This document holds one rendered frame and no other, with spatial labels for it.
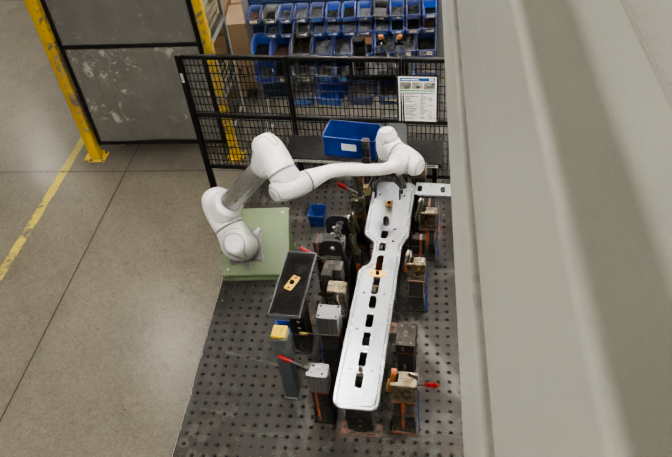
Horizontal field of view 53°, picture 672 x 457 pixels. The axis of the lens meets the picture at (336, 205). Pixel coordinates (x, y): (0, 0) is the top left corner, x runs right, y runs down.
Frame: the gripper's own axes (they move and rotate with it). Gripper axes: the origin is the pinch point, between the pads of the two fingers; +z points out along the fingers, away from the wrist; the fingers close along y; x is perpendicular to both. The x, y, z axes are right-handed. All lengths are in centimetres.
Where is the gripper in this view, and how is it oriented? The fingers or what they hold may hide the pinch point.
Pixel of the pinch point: (387, 195)
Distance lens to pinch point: 345.8
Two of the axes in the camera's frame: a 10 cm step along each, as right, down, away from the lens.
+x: 1.7, -6.7, 7.2
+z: 0.7, 7.4, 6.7
